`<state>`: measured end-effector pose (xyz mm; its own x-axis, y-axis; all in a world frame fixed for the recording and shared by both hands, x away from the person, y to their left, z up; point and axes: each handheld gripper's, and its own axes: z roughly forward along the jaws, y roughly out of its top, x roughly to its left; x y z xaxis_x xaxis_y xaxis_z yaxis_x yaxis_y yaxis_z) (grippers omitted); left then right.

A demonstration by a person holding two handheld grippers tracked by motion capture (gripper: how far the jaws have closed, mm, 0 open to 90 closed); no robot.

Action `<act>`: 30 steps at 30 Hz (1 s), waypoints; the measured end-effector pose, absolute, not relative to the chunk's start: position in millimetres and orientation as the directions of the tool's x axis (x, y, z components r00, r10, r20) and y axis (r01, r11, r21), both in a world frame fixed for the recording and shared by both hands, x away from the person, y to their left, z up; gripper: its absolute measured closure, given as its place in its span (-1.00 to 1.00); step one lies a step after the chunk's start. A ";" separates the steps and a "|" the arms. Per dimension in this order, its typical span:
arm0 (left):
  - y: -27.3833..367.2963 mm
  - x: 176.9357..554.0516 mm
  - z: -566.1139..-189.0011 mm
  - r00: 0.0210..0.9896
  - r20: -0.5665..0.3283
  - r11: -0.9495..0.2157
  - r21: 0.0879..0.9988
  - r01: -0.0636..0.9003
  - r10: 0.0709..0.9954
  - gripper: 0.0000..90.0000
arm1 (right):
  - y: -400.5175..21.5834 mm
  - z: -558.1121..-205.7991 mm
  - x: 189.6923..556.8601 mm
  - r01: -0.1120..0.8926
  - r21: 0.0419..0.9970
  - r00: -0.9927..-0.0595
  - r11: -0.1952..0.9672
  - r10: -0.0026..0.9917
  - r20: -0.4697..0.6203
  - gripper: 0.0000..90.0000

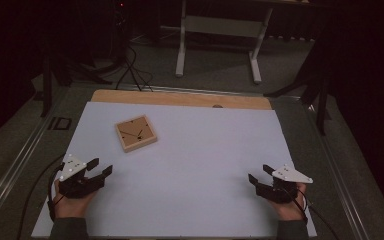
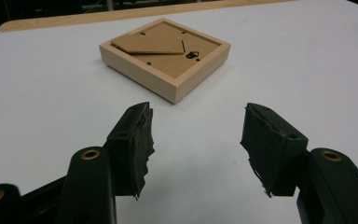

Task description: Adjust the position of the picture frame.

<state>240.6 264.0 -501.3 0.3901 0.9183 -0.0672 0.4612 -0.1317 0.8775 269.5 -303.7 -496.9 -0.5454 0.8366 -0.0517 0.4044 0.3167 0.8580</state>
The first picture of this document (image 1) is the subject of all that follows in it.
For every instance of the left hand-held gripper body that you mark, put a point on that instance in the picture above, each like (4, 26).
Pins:
(75, 186)

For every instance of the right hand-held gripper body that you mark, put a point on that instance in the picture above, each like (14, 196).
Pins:
(281, 191)

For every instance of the square wooden clock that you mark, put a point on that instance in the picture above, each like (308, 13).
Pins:
(130, 128)

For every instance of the person's left hand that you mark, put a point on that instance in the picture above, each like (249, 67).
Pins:
(71, 208)

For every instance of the person's right hand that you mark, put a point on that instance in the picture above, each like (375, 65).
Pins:
(291, 211)

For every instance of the black metal stand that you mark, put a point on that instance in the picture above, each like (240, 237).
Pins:
(321, 100)

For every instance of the black floor socket frame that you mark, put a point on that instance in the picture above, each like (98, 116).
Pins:
(60, 123)

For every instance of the metal floor rail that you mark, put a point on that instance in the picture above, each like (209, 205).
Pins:
(16, 166)
(336, 173)

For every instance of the white metal desk frame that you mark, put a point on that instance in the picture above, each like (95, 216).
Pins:
(220, 26)

